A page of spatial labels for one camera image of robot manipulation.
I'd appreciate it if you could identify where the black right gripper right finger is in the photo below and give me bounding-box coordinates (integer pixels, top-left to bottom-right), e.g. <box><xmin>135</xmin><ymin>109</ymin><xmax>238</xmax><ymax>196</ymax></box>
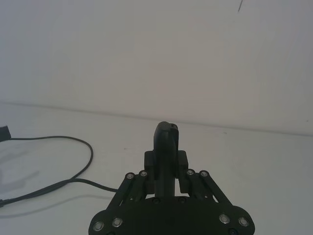
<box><xmin>169</xmin><ymin>122</ymin><xmax>236</xmax><ymax>209</ymax></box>

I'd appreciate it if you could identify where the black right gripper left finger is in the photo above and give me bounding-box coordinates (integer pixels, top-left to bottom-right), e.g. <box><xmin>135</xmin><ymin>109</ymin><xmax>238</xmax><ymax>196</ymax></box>
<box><xmin>107</xmin><ymin>121</ymin><xmax>176</xmax><ymax>212</ymax></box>

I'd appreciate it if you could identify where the white table cloth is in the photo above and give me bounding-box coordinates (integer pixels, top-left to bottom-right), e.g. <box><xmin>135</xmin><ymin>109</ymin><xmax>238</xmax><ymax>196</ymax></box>
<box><xmin>0</xmin><ymin>101</ymin><xmax>313</xmax><ymax>235</ymax></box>

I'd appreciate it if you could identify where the black plug block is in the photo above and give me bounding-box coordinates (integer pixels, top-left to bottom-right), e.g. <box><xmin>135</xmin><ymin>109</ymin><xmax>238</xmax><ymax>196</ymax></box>
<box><xmin>0</xmin><ymin>124</ymin><xmax>12</xmax><ymax>142</ymax></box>

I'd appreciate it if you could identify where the black power cable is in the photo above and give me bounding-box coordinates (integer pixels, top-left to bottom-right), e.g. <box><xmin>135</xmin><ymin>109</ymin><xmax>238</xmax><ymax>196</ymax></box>
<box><xmin>0</xmin><ymin>136</ymin><xmax>118</xmax><ymax>209</ymax></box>

